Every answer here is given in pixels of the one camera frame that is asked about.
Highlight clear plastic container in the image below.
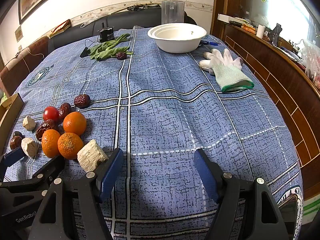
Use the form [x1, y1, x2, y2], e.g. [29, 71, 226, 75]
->
[161, 1, 185, 25]

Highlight dark grey sofa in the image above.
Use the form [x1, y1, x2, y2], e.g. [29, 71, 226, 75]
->
[47, 7, 198, 53]

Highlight wooden sideboard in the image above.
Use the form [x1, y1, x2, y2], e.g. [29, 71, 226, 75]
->
[220, 21, 320, 205]

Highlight red tomato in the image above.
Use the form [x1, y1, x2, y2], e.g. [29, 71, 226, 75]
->
[43, 106, 60, 122]

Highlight clear plastic bag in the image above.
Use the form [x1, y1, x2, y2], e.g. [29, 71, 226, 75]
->
[296, 39, 320, 90]

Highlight brown cardboard box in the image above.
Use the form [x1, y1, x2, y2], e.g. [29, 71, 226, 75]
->
[0, 93, 25, 155]

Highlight black cable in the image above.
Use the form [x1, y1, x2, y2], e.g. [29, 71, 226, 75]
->
[80, 35, 101, 58]

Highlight white bowl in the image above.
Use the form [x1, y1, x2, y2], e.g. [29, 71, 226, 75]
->
[147, 24, 207, 54]

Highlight brown upholstered chair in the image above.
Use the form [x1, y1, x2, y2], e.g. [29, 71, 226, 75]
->
[0, 36, 50, 98]

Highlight speckled orange mandarin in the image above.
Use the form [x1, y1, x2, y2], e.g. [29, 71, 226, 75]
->
[57, 132, 84, 160]

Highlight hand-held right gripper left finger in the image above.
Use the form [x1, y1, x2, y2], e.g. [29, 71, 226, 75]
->
[27, 148, 124, 240]

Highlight white flat box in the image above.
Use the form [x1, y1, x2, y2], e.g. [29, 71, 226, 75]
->
[217, 13, 242, 22]

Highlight large pale yam chunk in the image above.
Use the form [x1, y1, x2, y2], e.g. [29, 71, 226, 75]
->
[77, 139, 109, 173]

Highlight red flat box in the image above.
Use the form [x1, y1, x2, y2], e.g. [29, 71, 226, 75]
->
[49, 19, 72, 37]

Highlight small pale yam chunk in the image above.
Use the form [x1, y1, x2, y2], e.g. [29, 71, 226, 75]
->
[21, 137, 39, 158]
[22, 116, 36, 132]

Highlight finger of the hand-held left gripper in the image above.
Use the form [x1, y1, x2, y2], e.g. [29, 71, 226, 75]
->
[24, 155, 66, 192]
[0, 147, 26, 170]

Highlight black electronic device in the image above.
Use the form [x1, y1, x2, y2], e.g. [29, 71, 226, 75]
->
[97, 22, 115, 42]

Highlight green spinach leaves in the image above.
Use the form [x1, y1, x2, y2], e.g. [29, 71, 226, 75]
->
[86, 33, 134, 61]

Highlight blue plaid tablecloth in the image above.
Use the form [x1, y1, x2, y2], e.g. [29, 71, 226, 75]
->
[5, 27, 304, 240]

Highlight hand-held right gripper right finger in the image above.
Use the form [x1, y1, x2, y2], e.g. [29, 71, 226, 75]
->
[194, 149, 288, 240]

